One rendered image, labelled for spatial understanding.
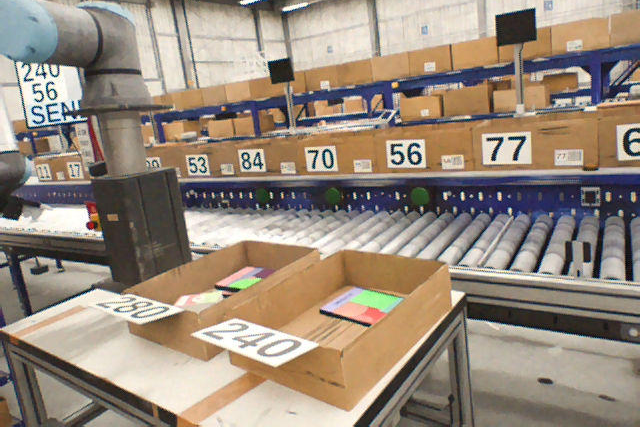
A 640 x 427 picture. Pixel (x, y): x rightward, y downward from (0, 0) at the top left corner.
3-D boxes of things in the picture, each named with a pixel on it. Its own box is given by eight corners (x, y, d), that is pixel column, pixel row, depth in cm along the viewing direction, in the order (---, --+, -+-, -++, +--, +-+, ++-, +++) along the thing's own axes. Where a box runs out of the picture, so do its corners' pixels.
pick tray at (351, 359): (227, 364, 87) (219, 314, 85) (347, 285, 116) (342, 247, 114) (349, 414, 69) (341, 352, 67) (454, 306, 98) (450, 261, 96)
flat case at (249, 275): (270, 299, 109) (269, 293, 109) (214, 290, 119) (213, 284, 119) (304, 277, 120) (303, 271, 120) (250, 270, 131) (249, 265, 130)
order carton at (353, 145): (300, 177, 211) (295, 141, 208) (333, 165, 236) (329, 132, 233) (378, 175, 190) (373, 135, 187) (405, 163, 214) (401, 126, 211)
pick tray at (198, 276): (127, 333, 106) (118, 292, 104) (249, 271, 135) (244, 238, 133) (206, 363, 88) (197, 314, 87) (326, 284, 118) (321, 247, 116)
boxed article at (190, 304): (219, 320, 105) (215, 301, 104) (175, 325, 105) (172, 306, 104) (224, 309, 110) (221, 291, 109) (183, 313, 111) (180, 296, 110)
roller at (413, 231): (366, 273, 135) (364, 257, 135) (426, 222, 178) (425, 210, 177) (381, 275, 133) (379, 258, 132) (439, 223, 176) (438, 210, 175)
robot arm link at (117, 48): (153, 71, 134) (145, 8, 132) (103, 66, 119) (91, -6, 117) (116, 77, 141) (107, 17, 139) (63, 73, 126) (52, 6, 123)
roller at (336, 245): (311, 267, 146) (309, 252, 145) (381, 221, 189) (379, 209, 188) (324, 269, 143) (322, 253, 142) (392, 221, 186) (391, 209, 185)
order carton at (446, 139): (377, 175, 190) (373, 135, 187) (404, 163, 215) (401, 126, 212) (474, 173, 169) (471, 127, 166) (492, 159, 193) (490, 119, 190)
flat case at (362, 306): (391, 337, 88) (391, 329, 88) (319, 315, 101) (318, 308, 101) (427, 308, 98) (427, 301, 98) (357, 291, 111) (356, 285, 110)
